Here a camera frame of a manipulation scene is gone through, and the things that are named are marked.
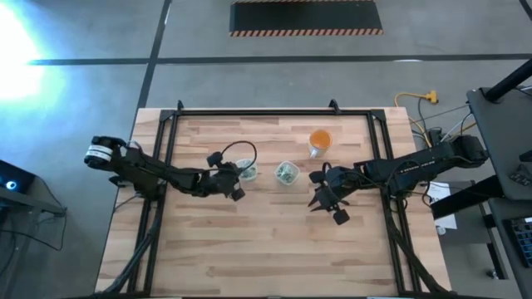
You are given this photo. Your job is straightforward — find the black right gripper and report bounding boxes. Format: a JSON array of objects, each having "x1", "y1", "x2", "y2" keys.
[{"x1": 308, "y1": 165, "x2": 362, "y2": 227}]

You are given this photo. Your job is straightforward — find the clear plastic container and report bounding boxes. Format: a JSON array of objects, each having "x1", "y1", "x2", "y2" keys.
[
  {"x1": 235, "y1": 159, "x2": 259, "y2": 183},
  {"x1": 273, "y1": 159, "x2": 301, "y2": 186}
]

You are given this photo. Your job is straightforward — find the white mug orange inside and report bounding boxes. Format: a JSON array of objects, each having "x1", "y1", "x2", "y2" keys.
[{"x1": 307, "y1": 128, "x2": 333, "y2": 159}]

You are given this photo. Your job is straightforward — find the white paper sheet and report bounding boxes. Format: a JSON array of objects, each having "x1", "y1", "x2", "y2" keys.
[{"x1": 426, "y1": 181, "x2": 458, "y2": 232}]

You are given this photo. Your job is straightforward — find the black desk support bar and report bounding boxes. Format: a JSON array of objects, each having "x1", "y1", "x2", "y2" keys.
[{"x1": 431, "y1": 174, "x2": 506, "y2": 220}]

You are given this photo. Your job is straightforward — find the black mat hazard stripes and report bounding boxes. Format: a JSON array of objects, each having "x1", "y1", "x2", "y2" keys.
[{"x1": 228, "y1": 0, "x2": 384, "y2": 37}]

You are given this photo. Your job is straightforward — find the grey desk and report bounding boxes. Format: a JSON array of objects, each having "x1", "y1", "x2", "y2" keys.
[{"x1": 465, "y1": 85, "x2": 532, "y2": 299}]

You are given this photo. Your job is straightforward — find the black cart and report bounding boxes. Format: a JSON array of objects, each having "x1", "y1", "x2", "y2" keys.
[{"x1": 0, "y1": 159, "x2": 67, "y2": 299}]

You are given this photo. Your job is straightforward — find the small black device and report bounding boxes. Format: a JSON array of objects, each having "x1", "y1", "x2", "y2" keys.
[{"x1": 509, "y1": 163, "x2": 532, "y2": 188}]

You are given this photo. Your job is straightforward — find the black device blue light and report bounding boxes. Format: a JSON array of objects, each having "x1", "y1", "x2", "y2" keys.
[{"x1": 0, "y1": 159, "x2": 37, "y2": 194}]

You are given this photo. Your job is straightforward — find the black keyboard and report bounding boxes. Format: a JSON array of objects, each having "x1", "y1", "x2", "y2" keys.
[{"x1": 507, "y1": 215, "x2": 532, "y2": 269}]

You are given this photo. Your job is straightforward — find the black pole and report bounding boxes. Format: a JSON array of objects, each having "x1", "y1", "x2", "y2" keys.
[{"x1": 484, "y1": 57, "x2": 532, "y2": 104}]

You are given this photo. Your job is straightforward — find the black left camera cable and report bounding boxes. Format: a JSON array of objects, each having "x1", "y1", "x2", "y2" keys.
[{"x1": 219, "y1": 140, "x2": 259, "y2": 171}]

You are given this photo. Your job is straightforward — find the black metal table frame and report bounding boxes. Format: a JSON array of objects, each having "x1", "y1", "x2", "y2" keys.
[{"x1": 97, "y1": 98, "x2": 450, "y2": 299}]

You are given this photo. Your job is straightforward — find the black cable bundle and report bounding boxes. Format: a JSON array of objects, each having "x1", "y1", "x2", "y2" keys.
[{"x1": 409, "y1": 97, "x2": 479, "y2": 146}]

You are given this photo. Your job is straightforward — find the yellow extension cord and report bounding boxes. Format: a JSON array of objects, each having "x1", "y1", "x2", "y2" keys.
[{"x1": 393, "y1": 90, "x2": 440, "y2": 146}]

